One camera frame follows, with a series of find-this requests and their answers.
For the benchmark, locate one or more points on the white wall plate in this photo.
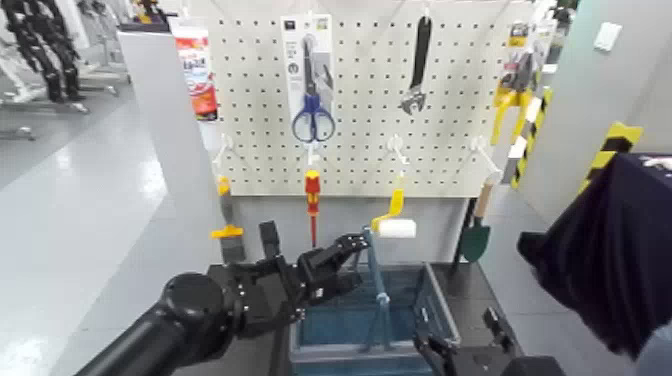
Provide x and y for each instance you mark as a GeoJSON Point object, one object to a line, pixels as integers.
{"type": "Point", "coordinates": [607, 36]}

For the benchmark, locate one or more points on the black humanoid robot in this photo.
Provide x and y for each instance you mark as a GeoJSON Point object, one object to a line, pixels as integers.
{"type": "Point", "coordinates": [47, 47]}

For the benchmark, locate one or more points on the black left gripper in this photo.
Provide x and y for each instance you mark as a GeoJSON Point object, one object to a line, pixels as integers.
{"type": "Point", "coordinates": [268, 296]}

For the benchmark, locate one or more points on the yellow black hazard striped post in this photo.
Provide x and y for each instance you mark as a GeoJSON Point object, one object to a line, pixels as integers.
{"type": "Point", "coordinates": [611, 149]}
{"type": "Point", "coordinates": [530, 136]}

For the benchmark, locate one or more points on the black pegboard support leg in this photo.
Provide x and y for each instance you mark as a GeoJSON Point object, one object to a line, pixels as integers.
{"type": "Point", "coordinates": [462, 231]}

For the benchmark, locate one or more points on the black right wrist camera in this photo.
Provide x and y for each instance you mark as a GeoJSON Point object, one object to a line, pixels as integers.
{"type": "Point", "coordinates": [498, 330]}

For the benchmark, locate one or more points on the blue scissors in white package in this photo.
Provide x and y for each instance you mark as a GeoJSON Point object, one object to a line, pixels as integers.
{"type": "Point", "coordinates": [313, 113]}

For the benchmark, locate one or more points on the white pegboard panel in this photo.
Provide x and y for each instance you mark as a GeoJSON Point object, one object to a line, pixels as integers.
{"type": "Point", "coordinates": [367, 157]}

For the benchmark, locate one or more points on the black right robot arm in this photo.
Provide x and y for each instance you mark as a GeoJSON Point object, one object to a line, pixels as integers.
{"type": "Point", "coordinates": [535, 367]}

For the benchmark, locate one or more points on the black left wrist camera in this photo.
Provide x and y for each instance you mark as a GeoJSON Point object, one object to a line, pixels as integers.
{"type": "Point", "coordinates": [270, 239]}

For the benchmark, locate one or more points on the white pegboard hook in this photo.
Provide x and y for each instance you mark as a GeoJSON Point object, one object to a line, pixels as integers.
{"type": "Point", "coordinates": [314, 156]}
{"type": "Point", "coordinates": [224, 147]}
{"type": "Point", "coordinates": [397, 149]}
{"type": "Point", "coordinates": [485, 157]}

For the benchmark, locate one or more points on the yellow pliers in package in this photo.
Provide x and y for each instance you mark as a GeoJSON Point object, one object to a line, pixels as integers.
{"type": "Point", "coordinates": [512, 97]}

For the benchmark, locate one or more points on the blue grey plastic crate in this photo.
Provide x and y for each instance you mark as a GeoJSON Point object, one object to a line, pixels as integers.
{"type": "Point", "coordinates": [341, 325]}

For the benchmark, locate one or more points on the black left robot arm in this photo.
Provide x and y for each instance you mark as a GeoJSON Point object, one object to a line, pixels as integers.
{"type": "Point", "coordinates": [178, 320]}

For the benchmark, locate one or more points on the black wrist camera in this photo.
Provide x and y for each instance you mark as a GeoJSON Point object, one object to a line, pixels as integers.
{"type": "Point", "coordinates": [498, 330]}
{"type": "Point", "coordinates": [270, 239]}

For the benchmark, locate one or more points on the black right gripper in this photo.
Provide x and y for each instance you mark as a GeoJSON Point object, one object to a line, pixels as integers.
{"type": "Point", "coordinates": [480, 365]}

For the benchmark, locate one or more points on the dark navy cloth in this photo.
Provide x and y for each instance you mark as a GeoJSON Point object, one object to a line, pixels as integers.
{"type": "Point", "coordinates": [614, 252]}

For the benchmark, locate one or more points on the red and white package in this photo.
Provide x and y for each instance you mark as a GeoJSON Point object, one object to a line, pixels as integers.
{"type": "Point", "coordinates": [197, 68]}

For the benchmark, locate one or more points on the grey scraper with yellow guard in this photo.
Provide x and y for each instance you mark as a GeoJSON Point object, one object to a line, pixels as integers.
{"type": "Point", "coordinates": [231, 246]}

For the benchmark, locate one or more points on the white metal robot stand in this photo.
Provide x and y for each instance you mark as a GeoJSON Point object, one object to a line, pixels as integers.
{"type": "Point", "coordinates": [107, 68]}

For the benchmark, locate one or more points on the red and yellow screwdriver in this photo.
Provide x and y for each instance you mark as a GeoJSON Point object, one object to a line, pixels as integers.
{"type": "Point", "coordinates": [313, 194]}

